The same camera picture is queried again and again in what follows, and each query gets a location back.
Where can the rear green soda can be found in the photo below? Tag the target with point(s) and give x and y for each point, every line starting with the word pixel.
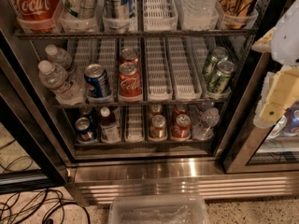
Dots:
pixel 214 56

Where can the front green soda can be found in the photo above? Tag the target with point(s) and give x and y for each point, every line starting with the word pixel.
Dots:
pixel 221 77

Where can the silver blue can top shelf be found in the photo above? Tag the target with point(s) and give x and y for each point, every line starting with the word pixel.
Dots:
pixel 119 9

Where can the front clear water bottle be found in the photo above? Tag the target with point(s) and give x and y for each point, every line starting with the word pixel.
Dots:
pixel 66 90

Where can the front red coca-cola can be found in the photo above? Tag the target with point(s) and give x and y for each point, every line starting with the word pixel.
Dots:
pixel 129 78

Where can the white green can top shelf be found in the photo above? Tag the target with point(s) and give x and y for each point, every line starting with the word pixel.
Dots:
pixel 80 9

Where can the empty white tray top shelf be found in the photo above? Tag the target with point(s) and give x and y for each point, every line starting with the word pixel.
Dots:
pixel 159 15

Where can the clear water bottle bottom shelf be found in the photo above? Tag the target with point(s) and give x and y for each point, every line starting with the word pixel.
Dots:
pixel 203 129

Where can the rear red coca-cola can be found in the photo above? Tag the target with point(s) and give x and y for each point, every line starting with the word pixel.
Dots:
pixel 130 55

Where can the green soda can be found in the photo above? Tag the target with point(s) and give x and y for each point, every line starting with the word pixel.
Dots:
pixel 214 56
pixel 221 77

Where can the clear plastic bin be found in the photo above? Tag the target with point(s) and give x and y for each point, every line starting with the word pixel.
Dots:
pixel 159 209

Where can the blue pepsi can shelf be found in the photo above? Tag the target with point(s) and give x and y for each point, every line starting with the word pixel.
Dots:
pixel 85 130
pixel 97 81

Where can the cans behind glass door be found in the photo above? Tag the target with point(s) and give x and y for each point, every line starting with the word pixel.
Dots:
pixel 288 125

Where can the blue pepsi can bottom shelf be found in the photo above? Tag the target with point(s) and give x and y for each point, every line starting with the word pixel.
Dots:
pixel 85 130

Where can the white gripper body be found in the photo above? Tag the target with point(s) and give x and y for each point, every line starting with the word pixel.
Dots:
pixel 287 41

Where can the dark drink bottle white cap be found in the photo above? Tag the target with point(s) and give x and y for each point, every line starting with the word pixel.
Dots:
pixel 108 125

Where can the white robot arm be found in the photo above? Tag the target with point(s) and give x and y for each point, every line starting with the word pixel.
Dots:
pixel 284 45

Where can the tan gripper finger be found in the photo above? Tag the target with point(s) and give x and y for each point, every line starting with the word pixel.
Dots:
pixel 263 44
pixel 267 116

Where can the large coca-cola can top shelf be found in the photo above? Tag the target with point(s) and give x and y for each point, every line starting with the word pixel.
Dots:
pixel 34 2

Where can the front red can bottom shelf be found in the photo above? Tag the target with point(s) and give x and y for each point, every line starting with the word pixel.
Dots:
pixel 181 127

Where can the red coca-cola can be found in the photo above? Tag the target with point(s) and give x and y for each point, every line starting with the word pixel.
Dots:
pixel 129 78
pixel 130 55

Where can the empty white tray bottom shelf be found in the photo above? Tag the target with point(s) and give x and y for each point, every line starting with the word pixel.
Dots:
pixel 134 131

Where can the red can shelf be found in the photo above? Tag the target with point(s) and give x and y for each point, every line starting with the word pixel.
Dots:
pixel 180 109
pixel 181 127

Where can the front brown can bottom shelf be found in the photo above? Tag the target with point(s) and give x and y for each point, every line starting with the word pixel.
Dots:
pixel 157 128

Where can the rear clear water bottle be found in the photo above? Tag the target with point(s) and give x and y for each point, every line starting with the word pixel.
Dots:
pixel 61 57

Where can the rear red can bottom shelf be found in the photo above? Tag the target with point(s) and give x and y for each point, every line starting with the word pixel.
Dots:
pixel 180 109

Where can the brown can shelf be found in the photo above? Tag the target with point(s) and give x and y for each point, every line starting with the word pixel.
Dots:
pixel 155 110
pixel 157 128

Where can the rear brown can bottom shelf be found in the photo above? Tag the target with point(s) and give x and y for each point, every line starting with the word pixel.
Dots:
pixel 155 110

